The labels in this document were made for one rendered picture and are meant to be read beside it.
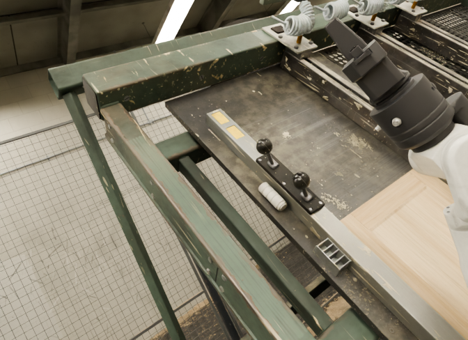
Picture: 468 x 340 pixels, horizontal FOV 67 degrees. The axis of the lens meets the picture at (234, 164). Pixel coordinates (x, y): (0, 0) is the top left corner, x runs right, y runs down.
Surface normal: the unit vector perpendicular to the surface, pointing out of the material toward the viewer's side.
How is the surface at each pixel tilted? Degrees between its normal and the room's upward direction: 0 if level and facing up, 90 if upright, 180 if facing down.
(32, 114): 90
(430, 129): 99
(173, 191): 58
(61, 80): 90
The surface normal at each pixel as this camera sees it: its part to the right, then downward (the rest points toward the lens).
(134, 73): 0.12, -0.68
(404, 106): -0.30, 0.32
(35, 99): 0.43, -0.25
